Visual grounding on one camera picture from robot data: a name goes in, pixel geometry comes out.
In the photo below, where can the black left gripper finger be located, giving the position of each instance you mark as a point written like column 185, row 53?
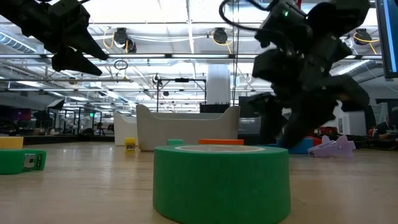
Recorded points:
column 90, row 43
column 74, row 63

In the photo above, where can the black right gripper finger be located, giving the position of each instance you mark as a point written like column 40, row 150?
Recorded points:
column 304, row 124
column 270, row 124

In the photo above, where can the blue stapler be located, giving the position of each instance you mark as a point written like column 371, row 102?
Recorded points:
column 303, row 148

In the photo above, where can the pale purple staple remover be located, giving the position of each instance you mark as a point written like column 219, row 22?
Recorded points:
column 335, row 149

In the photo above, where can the orange tape roll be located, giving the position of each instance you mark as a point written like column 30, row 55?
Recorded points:
column 220, row 142

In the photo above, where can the green tape roll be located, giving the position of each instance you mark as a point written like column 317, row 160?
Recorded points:
column 217, row 186

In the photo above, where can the yellow mini stapler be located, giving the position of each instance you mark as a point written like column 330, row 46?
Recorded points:
column 130, row 144

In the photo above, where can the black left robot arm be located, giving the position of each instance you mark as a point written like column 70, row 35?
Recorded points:
column 18, row 15

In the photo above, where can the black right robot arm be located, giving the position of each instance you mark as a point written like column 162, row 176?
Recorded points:
column 339, row 15

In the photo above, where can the dark taupe plastic bin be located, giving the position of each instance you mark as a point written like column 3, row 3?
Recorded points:
column 247, row 130

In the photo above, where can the black background monitor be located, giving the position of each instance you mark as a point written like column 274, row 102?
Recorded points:
column 245, row 107

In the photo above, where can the black background box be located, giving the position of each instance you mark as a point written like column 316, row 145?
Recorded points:
column 214, row 108

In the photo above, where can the white building column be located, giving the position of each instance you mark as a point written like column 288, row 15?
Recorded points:
column 218, row 84

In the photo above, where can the person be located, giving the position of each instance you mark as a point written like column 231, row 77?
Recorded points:
column 381, row 129

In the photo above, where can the white plastic bin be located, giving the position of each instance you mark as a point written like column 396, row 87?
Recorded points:
column 124, row 130

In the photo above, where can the light grey plastic bin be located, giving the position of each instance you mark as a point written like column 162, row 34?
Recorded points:
column 186, row 130

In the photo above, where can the black desk monitor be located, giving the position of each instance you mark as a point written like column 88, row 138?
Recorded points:
column 388, row 37

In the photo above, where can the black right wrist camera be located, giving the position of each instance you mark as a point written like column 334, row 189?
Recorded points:
column 283, row 25

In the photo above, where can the black aluminium table frame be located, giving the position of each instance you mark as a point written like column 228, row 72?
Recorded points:
column 62, row 140

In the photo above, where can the black metal stand frame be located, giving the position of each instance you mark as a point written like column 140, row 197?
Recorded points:
column 182, row 80

